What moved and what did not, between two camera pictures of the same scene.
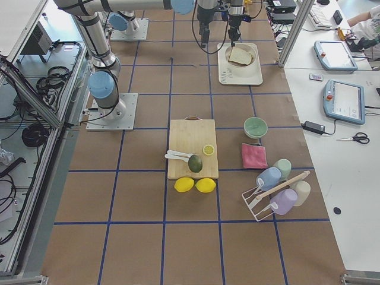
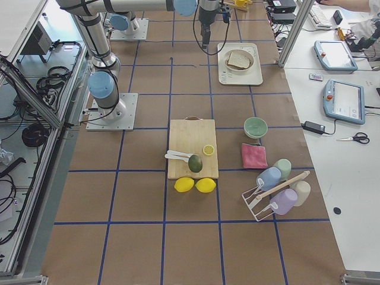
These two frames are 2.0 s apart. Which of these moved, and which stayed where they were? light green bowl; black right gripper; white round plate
Moved: white round plate
Stayed: black right gripper; light green bowl
